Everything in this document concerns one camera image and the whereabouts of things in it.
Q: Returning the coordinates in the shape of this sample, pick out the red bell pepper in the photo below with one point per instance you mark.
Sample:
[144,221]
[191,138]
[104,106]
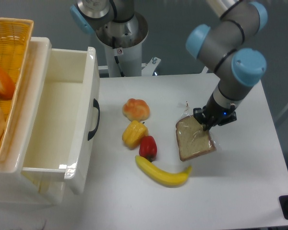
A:
[148,148]

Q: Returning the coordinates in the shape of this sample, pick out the yellow bell pepper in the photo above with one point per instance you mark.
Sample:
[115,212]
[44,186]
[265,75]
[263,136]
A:
[134,133]

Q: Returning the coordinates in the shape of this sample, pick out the yellow banana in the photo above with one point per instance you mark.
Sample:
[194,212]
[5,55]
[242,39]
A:
[160,176]

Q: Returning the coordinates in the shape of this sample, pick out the yellow wicker basket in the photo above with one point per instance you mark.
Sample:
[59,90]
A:
[15,35]

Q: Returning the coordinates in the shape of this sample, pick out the white pedestal base bracket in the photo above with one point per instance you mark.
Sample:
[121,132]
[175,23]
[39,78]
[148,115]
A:
[148,69]

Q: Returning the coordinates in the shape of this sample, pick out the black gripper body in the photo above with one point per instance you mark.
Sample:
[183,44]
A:
[225,115]

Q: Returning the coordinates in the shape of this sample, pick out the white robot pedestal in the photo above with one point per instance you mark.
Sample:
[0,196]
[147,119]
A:
[123,46]

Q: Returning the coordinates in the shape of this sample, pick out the white open drawer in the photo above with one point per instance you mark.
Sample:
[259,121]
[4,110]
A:
[58,147]

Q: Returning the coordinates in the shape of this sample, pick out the orange glazed bread roll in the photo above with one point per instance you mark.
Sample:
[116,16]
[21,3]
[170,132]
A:
[136,109]

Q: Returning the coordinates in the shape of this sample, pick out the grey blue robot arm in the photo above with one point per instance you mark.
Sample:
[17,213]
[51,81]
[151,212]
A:
[219,49]

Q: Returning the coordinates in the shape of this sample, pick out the black drawer handle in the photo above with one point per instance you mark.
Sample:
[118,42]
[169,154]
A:
[96,119]

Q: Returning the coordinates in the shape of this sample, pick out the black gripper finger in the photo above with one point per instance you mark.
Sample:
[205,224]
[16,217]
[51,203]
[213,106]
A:
[210,122]
[200,116]

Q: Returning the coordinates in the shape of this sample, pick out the toast slice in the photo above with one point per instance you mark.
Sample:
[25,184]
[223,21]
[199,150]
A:
[191,138]

